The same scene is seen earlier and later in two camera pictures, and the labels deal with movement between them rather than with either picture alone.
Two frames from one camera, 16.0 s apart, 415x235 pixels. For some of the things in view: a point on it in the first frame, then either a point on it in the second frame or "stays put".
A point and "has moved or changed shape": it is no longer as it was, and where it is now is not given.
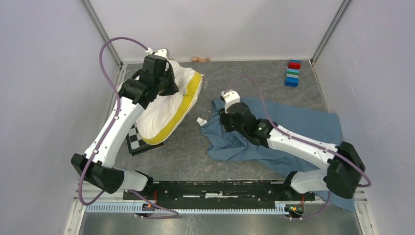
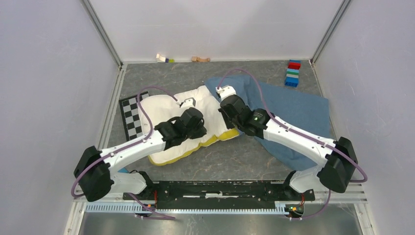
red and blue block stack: (294, 64) stays put
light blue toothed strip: (280, 208) stays put
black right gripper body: (227, 124) stays put
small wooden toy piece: (196, 59) stays put
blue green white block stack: (292, 77) stays put
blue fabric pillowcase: (224, 144) → (309, 112)
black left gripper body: (166, 85) → (198, 132)
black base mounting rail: (203, 195) stays put
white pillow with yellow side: (165, 113) has moved or changed shape
